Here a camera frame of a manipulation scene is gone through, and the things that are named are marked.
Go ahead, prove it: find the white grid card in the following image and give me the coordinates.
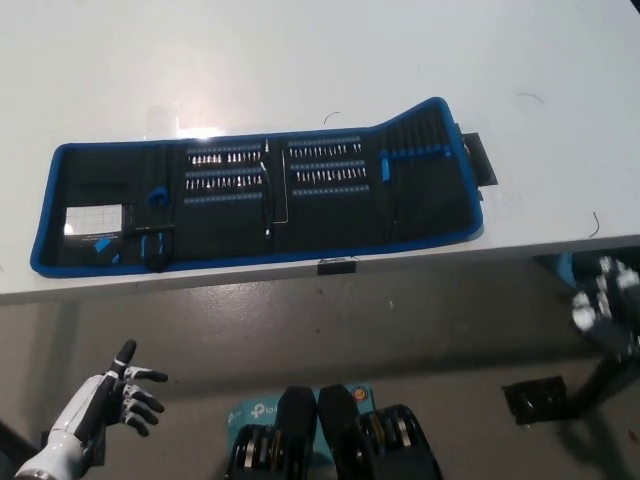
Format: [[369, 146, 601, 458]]
[[64, 203, 124, 235]]

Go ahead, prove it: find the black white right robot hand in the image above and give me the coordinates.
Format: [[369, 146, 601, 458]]
[[569, 255, 640, 361]]

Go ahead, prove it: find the blue tool in black strap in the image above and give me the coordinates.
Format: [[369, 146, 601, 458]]
[[139, 233, 167, 260]]

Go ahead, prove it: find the teal tp-link box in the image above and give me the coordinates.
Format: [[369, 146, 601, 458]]
[[227, 382, 374, 457]]

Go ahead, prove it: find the black toolkit roll blue trim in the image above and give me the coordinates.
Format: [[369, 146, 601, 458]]
[[29, 96, 485, 276]]

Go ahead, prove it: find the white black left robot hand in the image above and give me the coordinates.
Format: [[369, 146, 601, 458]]
[[42, 339, 169, 454]]

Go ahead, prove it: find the black tape patch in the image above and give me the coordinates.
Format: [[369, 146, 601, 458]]
[[462, 132, 500, 187]]

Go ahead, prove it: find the small black tape strip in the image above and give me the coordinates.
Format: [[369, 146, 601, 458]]
[[317, 258, 357, 276]]

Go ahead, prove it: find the blue plastic object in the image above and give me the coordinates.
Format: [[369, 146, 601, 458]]
[[547, 252, 577, 289]]

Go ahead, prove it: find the black flexible extension shaft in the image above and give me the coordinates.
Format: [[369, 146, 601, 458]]
[[259, 160, 274, 238]]

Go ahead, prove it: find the thin L-shaped metal tool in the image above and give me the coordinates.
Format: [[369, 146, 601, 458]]
[[272, 149, 292, 222]]

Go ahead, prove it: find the black table leg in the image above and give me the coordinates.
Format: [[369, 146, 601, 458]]
[[567, 349, 634, 421]]

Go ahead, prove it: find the black floor plate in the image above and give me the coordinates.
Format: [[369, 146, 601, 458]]
[[502, 376, 571, 426]]

